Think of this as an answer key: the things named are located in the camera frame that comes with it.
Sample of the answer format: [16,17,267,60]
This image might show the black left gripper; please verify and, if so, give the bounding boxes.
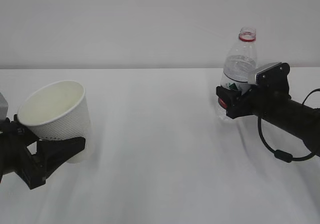
[0,118,86,190]

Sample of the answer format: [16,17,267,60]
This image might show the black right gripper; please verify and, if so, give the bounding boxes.
[216,85,260,119]

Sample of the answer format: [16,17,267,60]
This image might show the clear plastic water bottle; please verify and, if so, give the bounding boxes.
[213,27,258,121]

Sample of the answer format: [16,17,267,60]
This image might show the white paper coffee cup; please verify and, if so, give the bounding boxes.
[17,80,94,164]

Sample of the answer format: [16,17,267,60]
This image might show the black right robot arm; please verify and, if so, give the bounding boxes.
[216,86,320,163]

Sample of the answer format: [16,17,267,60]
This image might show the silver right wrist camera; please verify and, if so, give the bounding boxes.
[247,62,291,96]

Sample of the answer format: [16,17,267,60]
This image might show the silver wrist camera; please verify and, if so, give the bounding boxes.
[247,62,291,96]
[0,93,8,122]

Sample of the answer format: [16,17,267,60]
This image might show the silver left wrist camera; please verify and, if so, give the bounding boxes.
[0,93,8,122]

